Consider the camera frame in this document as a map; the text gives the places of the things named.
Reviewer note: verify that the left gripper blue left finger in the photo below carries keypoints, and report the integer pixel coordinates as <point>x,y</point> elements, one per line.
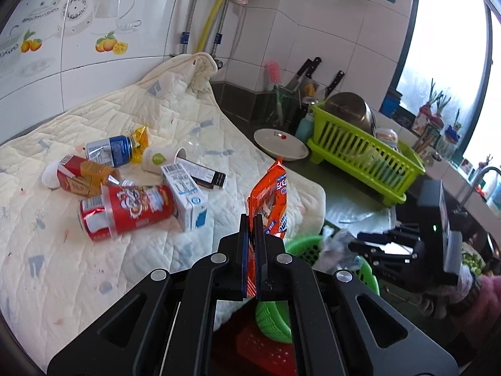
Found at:
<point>244,231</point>

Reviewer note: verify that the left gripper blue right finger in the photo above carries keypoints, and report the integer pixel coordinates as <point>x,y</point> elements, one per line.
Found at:
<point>260,252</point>

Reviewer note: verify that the green plastic waste basket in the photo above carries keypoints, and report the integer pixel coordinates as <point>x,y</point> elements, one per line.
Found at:
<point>292,304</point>

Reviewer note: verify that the orange snack wrapper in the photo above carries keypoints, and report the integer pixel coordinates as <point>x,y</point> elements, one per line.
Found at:
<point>269,199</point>

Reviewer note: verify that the white blue milk carton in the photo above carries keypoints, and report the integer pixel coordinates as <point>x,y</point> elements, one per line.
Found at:
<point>191,202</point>

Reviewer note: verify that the black cigarette box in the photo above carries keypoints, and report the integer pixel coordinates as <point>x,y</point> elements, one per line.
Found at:
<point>202,175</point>

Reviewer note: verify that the white paper cup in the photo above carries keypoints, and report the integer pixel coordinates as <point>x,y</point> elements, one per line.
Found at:
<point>153,158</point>

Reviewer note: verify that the red plastic snack cup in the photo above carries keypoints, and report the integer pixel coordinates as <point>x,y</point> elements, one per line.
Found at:
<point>134,207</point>

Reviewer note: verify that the yellow plastic wrapper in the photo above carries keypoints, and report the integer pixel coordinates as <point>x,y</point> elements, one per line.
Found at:
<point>139,142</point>

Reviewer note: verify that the blue silver drink can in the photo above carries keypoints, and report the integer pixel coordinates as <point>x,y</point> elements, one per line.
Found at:
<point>114,152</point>

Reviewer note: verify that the red cola can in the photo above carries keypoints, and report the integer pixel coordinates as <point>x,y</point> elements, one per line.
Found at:
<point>93,219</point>

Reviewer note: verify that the red gold drink bottle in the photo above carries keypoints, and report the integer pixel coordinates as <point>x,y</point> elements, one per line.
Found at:
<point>85,177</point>

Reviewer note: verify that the white plastic lid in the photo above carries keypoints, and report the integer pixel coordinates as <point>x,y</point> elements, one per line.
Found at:
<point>50,176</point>

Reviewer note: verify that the right gloved hand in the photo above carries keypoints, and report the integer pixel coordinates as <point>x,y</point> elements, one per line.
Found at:
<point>452,300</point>

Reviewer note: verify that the lime green dish rack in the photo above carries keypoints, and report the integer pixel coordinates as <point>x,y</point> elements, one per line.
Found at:
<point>387,171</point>

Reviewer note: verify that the white ceramic bowl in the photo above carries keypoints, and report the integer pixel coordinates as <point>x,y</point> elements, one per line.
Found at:
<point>279,144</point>

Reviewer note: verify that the cream quilted mat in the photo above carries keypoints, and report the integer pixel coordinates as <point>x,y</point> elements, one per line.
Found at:
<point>66,260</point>

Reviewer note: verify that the pink bottle brush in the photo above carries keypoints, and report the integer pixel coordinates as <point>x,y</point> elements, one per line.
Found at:
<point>274,73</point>

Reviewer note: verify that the steel pot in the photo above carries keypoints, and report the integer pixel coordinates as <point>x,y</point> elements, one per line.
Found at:
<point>351,108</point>

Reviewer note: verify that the black handled knife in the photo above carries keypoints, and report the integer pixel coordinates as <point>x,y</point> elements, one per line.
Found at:
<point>307,65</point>

